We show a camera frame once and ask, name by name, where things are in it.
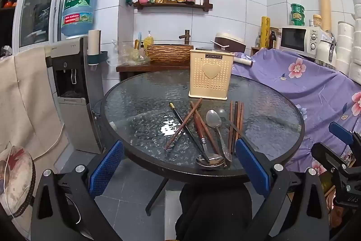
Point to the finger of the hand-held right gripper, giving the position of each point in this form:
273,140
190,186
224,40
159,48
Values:
341,133
327,155

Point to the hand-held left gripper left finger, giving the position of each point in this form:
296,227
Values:
107,164

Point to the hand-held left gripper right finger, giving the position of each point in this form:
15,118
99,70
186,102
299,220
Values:
252,167

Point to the brown wooden chopstick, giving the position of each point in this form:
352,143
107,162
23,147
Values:
235,116
192,104
239,116
193,111
230,116
242,116

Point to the silver metal spoon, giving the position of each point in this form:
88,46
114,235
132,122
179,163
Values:
213,118

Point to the black chopstick gold end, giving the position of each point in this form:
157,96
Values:
177,114

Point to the beige plastic utensil holder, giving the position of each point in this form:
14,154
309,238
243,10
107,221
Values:
211,85

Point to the person's dark trousers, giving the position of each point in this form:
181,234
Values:
214,215

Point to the purple floral sheet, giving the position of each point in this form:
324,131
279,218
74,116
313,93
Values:
296,88

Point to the grey water dispenser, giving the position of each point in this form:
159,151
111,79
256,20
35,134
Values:
73,83

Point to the stacks of white paper bowls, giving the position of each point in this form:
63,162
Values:
345,43

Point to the floral cushion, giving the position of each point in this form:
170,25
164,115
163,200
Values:
17,181

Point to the beige cloth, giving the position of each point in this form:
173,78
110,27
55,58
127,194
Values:
28,99

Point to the wooden sink counter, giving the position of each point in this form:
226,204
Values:
152,69

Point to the white microwave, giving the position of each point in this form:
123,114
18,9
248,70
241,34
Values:
293,39

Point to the teal plastic holder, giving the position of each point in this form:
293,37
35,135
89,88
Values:
97,59

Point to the white lint roller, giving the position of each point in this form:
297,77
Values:
243,61

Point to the clear plastic bags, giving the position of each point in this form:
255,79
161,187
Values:
128,56

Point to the jar with yellow lid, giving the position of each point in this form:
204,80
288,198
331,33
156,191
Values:
317,21

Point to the small wooden box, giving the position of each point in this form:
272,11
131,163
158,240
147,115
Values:
255,51

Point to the brown glass bottle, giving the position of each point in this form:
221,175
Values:
272,39

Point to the white paper cup stack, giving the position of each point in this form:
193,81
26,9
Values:
94,42

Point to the brown white rice cooker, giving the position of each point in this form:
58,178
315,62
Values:
231,43

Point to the woven pattern basin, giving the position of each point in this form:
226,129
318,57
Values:
169,54

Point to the yellow wrapped roll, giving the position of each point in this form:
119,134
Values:
265,32

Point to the white rice paddle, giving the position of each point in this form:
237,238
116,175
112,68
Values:
218,44

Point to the white pan with lid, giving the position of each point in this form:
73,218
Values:
204,48

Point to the yellow soap pump bottle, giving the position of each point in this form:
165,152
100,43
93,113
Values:
148,42

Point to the tall paper cup stack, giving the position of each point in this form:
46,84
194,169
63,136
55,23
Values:
324,3

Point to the brass faucet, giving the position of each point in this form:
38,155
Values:
186,37

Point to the blue water jug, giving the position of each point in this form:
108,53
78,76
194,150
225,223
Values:
79,12

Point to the aluminium sliding window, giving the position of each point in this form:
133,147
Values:
42,3

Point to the orange round ornament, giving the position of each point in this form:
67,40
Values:
8,3

